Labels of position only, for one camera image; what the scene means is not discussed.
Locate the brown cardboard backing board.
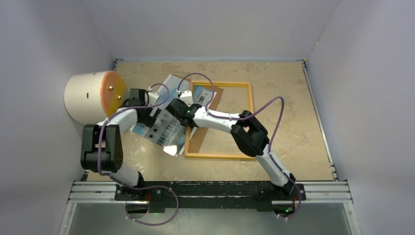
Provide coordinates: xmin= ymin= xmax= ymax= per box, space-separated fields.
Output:
xmin=180 ymin=78 xmax=224 ymax=158

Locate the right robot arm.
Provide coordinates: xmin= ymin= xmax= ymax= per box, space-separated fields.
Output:
xmin=166 ymin=96 xmax=301 ymax=199

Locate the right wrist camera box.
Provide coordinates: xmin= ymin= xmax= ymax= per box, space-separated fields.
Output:
xmin=179 ymin=90 xmax=194 ymax=106

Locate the yellow picture frame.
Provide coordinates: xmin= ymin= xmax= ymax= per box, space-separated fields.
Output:
xmin=184 ymin=82 xmax=254 ymax=161

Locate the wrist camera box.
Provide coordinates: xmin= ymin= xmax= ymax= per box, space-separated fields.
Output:
xmin=179 ymin=90 xmax=194 ymax=106
xmin=147 ymin=88 xmax=161 ymax=107

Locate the building photo print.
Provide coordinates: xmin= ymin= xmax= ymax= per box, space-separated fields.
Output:
xmin=130 ymin=74 xmax=214 ymax=155

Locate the aluminium rail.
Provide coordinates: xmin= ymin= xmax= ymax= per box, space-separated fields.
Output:
xmin=68 ymin=181 xmax=353 ymax=204

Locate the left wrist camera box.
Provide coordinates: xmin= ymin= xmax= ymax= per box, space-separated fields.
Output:
xmin=147 ymin=88 xmax=161 ymax=107

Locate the white cylinder with coloured face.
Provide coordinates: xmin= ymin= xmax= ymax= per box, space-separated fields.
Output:
xmin=64 ymin=70 xmax=128 ymax=125

